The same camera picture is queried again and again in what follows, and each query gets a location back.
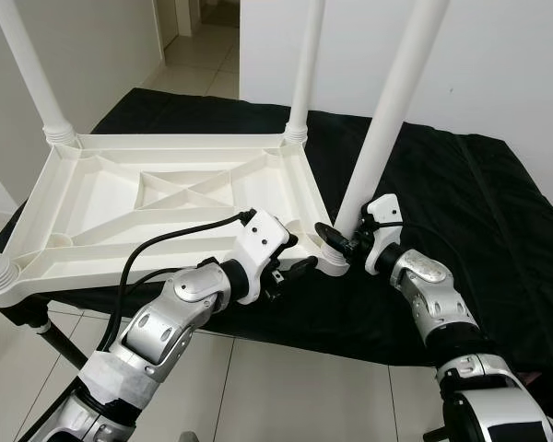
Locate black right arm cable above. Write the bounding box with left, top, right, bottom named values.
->
left=369, top=217, right=420, bottom=250

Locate black metal frame leg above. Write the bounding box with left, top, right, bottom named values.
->
left=32, top=318, right=89, bottom=369

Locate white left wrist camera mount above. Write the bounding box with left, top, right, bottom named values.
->
left=228, top=210, right=295, bottom=306

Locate white plastic children table top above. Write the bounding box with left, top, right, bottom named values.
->
left=0, top=132, right=347, bottom=307

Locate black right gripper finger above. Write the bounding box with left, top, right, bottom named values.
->
left=312, top=220, right=353, bottom=265

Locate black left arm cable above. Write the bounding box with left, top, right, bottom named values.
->
left=97, top=210, right=257, bottom=355

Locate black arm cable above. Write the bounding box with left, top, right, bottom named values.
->
left=97, top=210, right=257, bottom=355
left=369, top=217, right=420, bottom=250

